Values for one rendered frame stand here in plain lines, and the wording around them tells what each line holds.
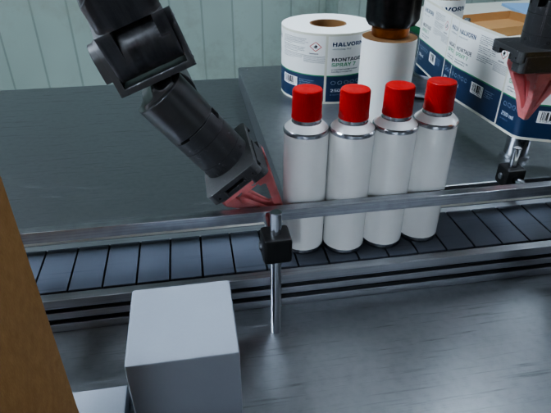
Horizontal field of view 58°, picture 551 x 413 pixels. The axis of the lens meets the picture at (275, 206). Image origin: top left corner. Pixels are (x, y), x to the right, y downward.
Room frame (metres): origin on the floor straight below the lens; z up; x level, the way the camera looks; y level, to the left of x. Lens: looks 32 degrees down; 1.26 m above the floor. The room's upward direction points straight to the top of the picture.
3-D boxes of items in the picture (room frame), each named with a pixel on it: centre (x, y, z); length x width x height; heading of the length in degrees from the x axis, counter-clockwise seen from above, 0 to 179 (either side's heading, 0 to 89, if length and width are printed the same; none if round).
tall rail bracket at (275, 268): (0.44, 0.00, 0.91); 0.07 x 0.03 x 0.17; 10
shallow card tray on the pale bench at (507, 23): (2.09, -0.89, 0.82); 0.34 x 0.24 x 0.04; 112
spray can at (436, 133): (0.55, -0.19, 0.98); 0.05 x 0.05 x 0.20
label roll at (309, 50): (1.12, -0.11, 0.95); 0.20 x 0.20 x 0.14
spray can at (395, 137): (0.54, -0.14, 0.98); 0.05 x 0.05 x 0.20
